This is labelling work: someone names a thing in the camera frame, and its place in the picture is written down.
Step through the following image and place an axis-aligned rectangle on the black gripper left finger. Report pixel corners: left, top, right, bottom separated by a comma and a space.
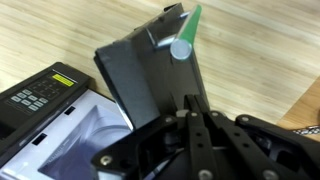
90, 94, 218, 180

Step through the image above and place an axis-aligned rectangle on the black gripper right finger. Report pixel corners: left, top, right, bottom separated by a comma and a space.
194, 94, 320, 180

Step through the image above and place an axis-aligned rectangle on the braided grey cable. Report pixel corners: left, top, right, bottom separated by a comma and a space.
293, 124, 320, 136

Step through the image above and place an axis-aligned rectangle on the black microwave oven body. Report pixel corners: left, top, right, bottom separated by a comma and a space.
0, 61, 135, 180

